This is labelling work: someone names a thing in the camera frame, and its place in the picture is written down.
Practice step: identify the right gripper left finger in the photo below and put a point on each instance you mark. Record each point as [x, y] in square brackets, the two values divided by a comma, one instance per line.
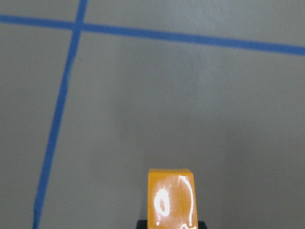
[141, 224]

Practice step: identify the orange block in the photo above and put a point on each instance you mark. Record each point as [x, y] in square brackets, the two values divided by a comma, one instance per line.
[171, 199]

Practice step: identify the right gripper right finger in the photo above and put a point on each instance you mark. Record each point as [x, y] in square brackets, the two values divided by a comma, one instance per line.
[201, 225]

